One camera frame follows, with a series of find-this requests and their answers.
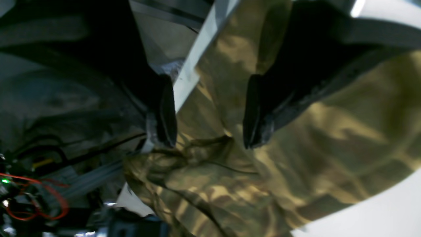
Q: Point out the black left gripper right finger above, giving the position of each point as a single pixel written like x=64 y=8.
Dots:
x=328 y=44

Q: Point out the camouflage T-shirt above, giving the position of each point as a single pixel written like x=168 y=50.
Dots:
x=343 y=149

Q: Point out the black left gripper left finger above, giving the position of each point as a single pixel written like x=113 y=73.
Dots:
x=97 y=43

